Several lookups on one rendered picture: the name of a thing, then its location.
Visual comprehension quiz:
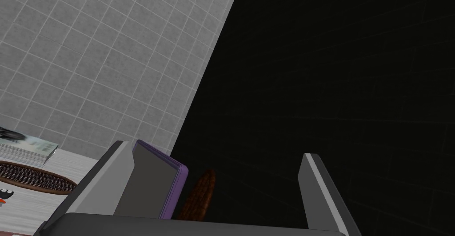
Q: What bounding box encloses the brown woven oval racket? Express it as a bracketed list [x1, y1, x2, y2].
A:
[0, 160, 78, 196]

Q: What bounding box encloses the pale green book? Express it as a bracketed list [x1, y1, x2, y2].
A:
[0, 126, 60, 168]

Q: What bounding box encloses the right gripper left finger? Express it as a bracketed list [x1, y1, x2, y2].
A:
[34, 140, 136, 235]

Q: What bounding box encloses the brown woven oval object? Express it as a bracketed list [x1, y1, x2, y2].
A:
[176, 169, 217, 222]

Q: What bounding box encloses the grey tablet with purple edge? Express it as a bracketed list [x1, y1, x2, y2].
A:
[113, 139, 190, 220]

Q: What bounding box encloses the small black white orange object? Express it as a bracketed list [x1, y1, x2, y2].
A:
[0, 188, 15, 208]

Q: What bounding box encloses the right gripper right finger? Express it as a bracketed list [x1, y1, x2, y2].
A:
[297, 152, 363, 236]

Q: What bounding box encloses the white table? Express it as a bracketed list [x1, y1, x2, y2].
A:
[0, 148, 100, 236]

